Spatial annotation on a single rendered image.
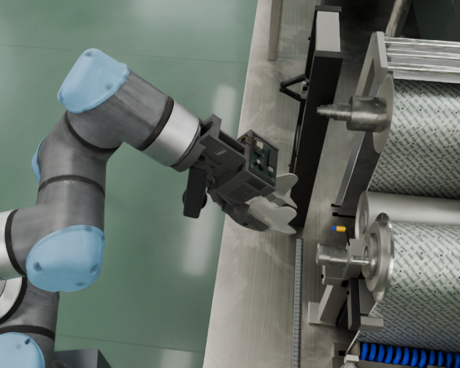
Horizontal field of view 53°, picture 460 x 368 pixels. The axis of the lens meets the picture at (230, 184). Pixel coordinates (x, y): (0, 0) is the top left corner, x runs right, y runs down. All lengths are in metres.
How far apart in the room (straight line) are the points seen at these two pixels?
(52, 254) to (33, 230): 0.04
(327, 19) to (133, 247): 1.61
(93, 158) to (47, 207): 0.09
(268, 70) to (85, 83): 1.20
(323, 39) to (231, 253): 0.58
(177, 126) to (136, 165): 2.04
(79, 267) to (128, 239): 1.82
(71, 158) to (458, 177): 0.69
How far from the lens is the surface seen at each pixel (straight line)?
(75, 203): 0.52
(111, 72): 0.53
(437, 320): 0.90
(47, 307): 0.98
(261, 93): 1.57
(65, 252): 0.49
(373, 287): 0.80
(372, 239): 0.79
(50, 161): 0.57
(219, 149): 0.56
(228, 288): 1.14
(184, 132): 0.54
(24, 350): 0.92
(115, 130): 0.54
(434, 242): 0.79
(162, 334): 2.08
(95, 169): 0.57
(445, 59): 0.88
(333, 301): 1.02
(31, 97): 3.16
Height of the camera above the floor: 1.94
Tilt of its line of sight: 52 degrees down
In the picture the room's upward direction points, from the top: straight up
